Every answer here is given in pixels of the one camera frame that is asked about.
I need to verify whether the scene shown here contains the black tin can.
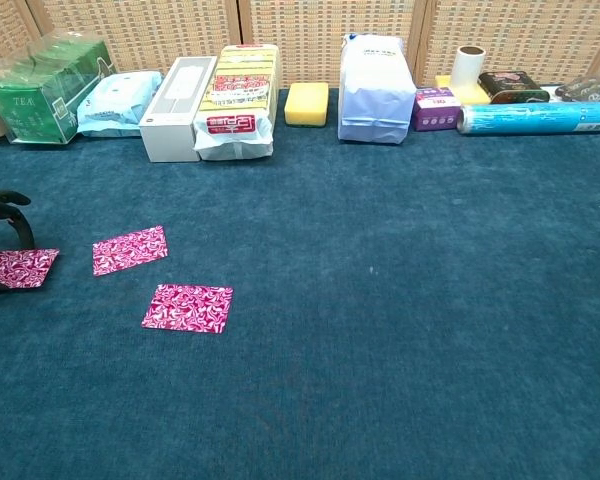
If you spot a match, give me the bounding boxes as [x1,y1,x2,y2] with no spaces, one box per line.
[478,70,551,105]

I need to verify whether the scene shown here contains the pink patterned packet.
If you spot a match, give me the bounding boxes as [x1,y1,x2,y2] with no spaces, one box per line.
[91,224,170,277]
[0,248,61,291]
[140,283,235,335]

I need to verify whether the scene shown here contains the woven bamboo folding screen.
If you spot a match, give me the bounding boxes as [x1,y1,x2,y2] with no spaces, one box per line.
[0,0,600,90]

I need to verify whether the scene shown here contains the white paper roll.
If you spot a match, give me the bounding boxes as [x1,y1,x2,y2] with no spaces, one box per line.
[452,45,487,92]

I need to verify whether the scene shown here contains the yellow sponge multipack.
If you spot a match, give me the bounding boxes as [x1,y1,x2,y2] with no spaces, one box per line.
[192,43,281,161]

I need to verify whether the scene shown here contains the light blue wet wipes pack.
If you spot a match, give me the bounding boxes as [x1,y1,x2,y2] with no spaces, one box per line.
[76,70,164,139]

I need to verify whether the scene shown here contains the small purple box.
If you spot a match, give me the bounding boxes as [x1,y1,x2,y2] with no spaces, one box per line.
[412,87,462,132]

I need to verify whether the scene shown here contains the clear box green tea bags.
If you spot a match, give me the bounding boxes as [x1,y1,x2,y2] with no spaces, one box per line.
[0,32,119,146]

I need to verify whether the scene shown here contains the plain yellow sponge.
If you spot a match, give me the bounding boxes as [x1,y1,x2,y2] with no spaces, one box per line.
[283,82,330,127]

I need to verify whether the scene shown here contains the white paper bag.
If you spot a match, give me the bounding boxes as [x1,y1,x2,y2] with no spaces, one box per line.
[337,33,416,146]

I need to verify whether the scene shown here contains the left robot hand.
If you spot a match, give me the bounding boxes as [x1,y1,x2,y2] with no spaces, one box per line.
[0,187,37,296]

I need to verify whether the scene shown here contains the blue felt table mat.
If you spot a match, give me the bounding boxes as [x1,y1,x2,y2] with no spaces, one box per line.
[0,87,600,480]

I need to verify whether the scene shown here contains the blue cling film roll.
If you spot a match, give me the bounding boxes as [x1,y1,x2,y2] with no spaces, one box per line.
[455,101,600,137]

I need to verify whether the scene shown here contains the white power strip box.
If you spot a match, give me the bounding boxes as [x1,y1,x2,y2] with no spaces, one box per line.
[138,55,219,164]

